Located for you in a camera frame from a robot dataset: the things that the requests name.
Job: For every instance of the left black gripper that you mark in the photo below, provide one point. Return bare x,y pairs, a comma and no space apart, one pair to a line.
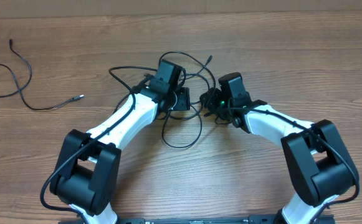
182,99

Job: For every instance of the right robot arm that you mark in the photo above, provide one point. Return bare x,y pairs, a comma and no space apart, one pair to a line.
320,167

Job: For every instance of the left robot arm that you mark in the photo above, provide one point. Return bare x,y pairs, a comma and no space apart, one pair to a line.
85,174

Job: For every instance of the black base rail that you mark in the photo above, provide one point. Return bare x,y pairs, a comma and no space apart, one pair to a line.
196,221

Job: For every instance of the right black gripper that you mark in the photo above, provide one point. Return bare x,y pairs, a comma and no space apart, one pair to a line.
210,101

